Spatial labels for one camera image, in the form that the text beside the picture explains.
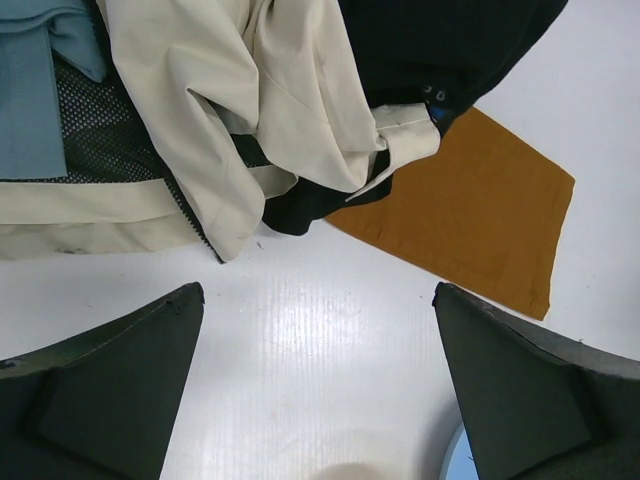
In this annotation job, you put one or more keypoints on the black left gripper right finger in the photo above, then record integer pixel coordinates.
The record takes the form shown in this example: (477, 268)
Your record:
(536, 404)

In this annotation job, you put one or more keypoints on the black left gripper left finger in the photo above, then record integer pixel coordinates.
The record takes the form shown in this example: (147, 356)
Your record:
(101, 404)

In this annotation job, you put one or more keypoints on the brown cloth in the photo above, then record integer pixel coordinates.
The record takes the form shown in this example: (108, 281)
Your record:
(486, 213)

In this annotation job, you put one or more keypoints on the beige zip jacket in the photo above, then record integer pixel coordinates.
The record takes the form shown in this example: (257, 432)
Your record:
(164, 151)

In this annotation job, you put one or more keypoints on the black cloth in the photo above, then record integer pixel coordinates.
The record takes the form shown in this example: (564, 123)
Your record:
(352, 91)

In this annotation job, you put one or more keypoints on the blue-grey cloth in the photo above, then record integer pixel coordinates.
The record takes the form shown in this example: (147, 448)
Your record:
(32, 32)

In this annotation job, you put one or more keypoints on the light blue plate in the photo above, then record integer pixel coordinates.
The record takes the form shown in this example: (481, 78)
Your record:
(459, 463)

